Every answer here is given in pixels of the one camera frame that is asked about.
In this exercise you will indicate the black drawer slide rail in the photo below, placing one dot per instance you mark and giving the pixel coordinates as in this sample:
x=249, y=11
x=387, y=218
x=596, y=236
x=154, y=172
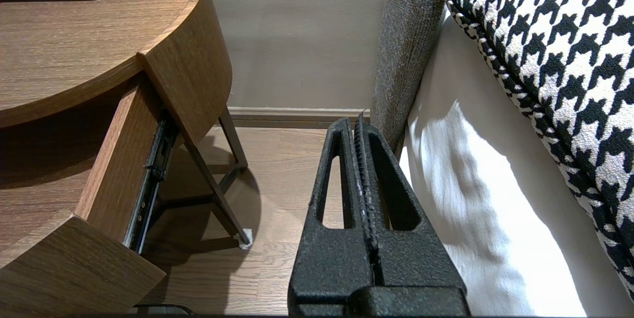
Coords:
x=153, y=179

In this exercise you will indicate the dark metal table leg frame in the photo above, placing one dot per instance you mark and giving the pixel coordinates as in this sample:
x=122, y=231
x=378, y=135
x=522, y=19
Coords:
x=218, y=194

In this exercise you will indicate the black white houndstooth pillow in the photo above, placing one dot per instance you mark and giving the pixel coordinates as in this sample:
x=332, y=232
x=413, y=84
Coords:
x=569, y=60

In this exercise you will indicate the round wooden bedside table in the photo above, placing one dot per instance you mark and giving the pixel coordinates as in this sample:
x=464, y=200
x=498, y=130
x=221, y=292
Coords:
x=74, y=35

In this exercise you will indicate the white grey robot base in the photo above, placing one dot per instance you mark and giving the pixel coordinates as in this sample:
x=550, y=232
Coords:
x=163, y=309

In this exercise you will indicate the white table leg pad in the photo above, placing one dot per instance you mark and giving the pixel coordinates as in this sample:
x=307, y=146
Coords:
x=245, y=239

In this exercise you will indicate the grey wall skirting board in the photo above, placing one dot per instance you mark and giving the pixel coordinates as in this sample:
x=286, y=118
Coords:
x=297, y=116

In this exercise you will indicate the curved wooden table drawer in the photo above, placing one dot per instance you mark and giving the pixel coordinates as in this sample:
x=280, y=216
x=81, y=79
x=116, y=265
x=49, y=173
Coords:
x=74, y=268

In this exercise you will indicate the white bed sheet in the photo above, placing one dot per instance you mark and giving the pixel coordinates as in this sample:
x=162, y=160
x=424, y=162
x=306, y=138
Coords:
x=495, y=199

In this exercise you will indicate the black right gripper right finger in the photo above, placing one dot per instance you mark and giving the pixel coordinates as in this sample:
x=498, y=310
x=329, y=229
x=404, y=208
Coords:
x=416, y=263

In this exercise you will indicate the grey upholstered bed headboard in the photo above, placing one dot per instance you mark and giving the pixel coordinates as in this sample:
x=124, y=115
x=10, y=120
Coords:
x=406, y=50

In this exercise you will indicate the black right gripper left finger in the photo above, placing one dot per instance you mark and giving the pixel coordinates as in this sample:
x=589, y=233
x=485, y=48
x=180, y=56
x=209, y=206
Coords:
x=332, y=263

